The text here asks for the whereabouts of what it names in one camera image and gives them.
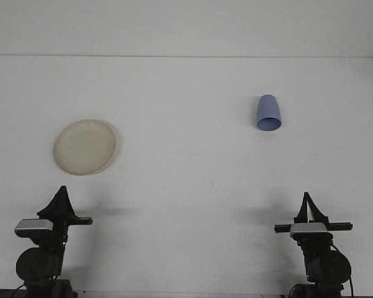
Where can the pale blue cup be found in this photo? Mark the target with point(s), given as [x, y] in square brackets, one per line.
[268, 108]

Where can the pale round plate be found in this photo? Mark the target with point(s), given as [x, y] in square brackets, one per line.
[84, 147]

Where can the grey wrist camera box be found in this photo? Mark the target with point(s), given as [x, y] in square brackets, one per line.
[34, 228]
[309, 228]

